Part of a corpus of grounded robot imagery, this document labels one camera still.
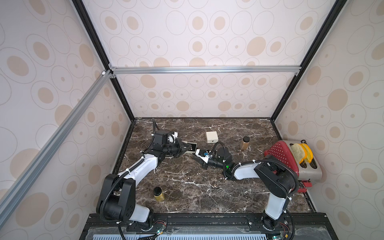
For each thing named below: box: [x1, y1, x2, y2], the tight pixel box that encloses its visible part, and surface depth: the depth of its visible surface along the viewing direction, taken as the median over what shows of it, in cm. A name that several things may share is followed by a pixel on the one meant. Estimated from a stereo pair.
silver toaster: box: [282, 140, 323, 180], surface depth 76 cm
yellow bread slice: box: [299, 143, 314, 164], surface depth 78 cm
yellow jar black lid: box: [153, 186, 165, 202], surface depth 77 cm
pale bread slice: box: [290, 143, 305, 161], surface depth 80 cm
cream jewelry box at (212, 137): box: [206, 131, 219, 144], surface depth 108 cm
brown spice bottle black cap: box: [240, 136, 250, 150], surface depth 98 cm
